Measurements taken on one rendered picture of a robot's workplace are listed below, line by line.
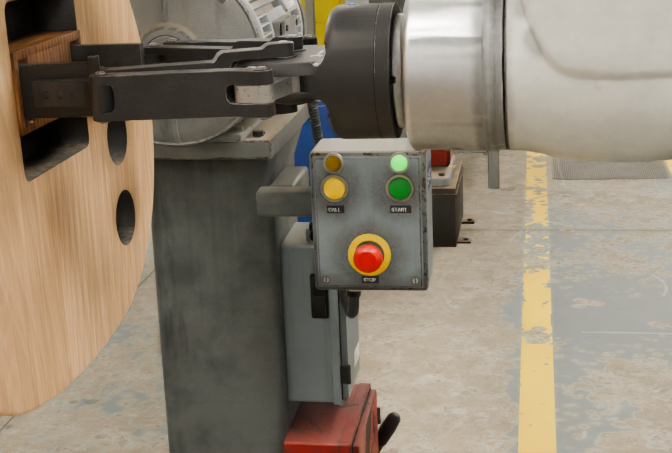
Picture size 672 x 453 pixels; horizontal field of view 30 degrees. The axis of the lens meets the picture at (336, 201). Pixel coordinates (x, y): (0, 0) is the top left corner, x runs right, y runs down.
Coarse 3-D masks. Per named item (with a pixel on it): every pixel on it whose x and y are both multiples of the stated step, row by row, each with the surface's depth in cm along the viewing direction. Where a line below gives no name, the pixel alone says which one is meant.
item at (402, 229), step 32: (320, 160) 171; (352, 160) 171; (384, 160) 170; (416, 160) 169; (320, 192) 172; (352, 192) 172; (384, 192) 171; (416, 192) 170; (320, 224) 174; (352, 224) 173; (384, 224) 172; (416, 224) 172; (320, 256) 175; (352, 256) 174; (384, 256) 173; (416, 256) 173; (320, 288) 176; (352, 288) 176; (384, 288) 175; (416, 288) 174
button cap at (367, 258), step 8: (360, 248) 171; (368, 248) 171; (376, 248) 171; (360, 256) 171; (368, 256) 171; (376, 256) 171; (360, 264) 171; (368, 264) 171; (376, 264) 171; (368, 272) 172
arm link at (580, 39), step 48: (528, 0) 64; (576, 0) 62; (624, 0) 61; (528, 48) 64; (576, 48) 62; (624, 48) 62; (528, 96) 64; (576, 96) 63; (624, 96) 63; (528, 144) 67; (576, 144) 65; (624, 144) 65
